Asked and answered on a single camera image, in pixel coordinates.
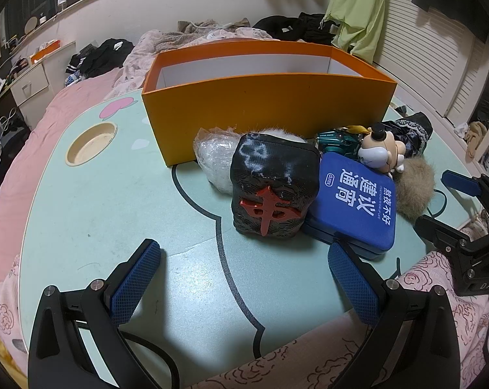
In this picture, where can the white fluffy ball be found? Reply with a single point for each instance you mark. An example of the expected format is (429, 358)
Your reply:
(281, 133)

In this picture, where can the cartoon dog figure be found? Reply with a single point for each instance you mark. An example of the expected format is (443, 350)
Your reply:
(376, 152)

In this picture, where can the light green hanging garment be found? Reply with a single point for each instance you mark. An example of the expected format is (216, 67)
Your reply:
(358, 8)

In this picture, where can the white louvred panel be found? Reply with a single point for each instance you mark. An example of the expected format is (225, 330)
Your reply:
(431, 69)

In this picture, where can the black white-striped clothes pile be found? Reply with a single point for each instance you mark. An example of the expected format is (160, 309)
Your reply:
(102, 54)

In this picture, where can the blue zip case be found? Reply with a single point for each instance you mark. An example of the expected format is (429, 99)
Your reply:
(350, 202)

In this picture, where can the white drawer cabinet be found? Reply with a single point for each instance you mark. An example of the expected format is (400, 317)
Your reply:
(29, 85)

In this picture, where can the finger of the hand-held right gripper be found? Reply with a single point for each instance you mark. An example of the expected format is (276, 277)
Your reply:
(439, 231)
(459, 182)

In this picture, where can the beige cloth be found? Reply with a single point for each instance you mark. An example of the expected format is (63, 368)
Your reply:
(475, 133)

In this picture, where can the orange and white box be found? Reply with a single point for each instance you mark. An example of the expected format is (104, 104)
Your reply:
(46, 48)

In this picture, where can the clear bubble wrap bundle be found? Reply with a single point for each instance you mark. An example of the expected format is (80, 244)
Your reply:
(216, 158)

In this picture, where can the black hanging garment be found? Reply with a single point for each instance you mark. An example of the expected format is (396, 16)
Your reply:
(451, 0)

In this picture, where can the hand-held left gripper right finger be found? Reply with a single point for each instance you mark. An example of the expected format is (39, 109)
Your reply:
(356, 287)

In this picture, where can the beige knitted garment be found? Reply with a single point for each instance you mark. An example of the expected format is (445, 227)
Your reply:
(212, 26)

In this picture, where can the round beige mirror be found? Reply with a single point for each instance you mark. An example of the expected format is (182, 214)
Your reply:
(31, 24)

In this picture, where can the black mahjong tile pillow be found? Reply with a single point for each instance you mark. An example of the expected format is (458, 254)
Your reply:
(277, 178)

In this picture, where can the black patterned pouch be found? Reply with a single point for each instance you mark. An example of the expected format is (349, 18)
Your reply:
(410, 129)

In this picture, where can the orange cardboard box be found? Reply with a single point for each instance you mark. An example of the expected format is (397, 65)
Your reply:
(269, 101)

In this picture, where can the grey-brown fur pompom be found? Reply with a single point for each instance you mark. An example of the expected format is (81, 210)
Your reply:
(416, 186)

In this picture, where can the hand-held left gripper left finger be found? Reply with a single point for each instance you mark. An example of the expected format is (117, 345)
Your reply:
(137, 279)

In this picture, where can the pink floral blanket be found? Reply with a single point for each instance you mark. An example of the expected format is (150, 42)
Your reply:
(66, 101)

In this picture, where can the teal toy car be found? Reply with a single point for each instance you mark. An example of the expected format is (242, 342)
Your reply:
(337, 142)

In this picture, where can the green cartoon-print desktop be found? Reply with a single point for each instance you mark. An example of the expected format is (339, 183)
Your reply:
(106, 219)

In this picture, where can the clear jar white lid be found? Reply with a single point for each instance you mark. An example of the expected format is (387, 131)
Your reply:
(61, 4)

